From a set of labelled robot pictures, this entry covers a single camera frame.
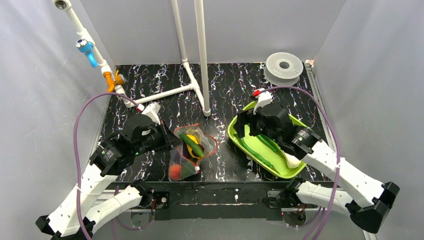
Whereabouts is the yellow toy corn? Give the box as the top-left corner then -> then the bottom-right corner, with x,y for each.
186,134 -> 204,159

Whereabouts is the green toy cucumber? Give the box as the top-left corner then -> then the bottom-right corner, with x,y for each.
179,133 -> 204,158

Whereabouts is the clear zip bag orange zipper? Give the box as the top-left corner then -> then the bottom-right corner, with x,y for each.
168,123 -> 218,181

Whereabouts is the red toy strawberry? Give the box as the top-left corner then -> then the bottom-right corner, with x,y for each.
168,164 -> 183,181

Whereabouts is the green toy avocado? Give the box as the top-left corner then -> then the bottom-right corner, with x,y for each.
180,160 -> 198,180

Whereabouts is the green toy pepper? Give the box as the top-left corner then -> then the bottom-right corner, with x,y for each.
239,138 -> 278,173

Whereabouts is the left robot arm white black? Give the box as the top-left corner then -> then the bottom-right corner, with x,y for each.
35,114 -> 183,240

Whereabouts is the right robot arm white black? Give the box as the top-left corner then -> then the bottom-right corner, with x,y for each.
233,103 -> 400,234

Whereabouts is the lime green tray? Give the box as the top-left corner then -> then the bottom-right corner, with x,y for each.
227,116 -> 307,179

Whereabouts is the toy bok choy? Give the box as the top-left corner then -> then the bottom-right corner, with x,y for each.
257,134 -> 301,169

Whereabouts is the white filament spool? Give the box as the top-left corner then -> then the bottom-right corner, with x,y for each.
263,52 -> 304,86

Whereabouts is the orange valve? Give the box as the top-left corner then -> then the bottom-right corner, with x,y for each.
103,70 -> 127,93

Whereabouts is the blue valve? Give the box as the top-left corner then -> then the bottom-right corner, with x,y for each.
75,38 -> 98,68

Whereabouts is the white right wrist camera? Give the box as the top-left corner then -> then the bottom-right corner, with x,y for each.
253,89 -> 273,115

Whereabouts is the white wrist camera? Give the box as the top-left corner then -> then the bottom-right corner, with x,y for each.
253,89 -> 273,115
141,102 -> 161,125

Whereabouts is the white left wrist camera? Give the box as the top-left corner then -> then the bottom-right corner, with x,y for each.
141,102 -> 161,125

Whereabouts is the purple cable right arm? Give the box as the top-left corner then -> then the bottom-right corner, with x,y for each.
253,86 -> 341,240

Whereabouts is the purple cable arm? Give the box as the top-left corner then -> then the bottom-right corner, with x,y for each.
73,92 -> 147,240
253,86 -> 341,240

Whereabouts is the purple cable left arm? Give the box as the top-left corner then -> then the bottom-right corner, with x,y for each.
73,92 -> 147,240

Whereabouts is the aluminium rail frame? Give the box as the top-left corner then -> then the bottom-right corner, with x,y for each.
82,62 -> 379,240

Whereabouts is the white PVC pipe frame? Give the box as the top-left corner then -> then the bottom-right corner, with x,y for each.
52,0 -> 213,117

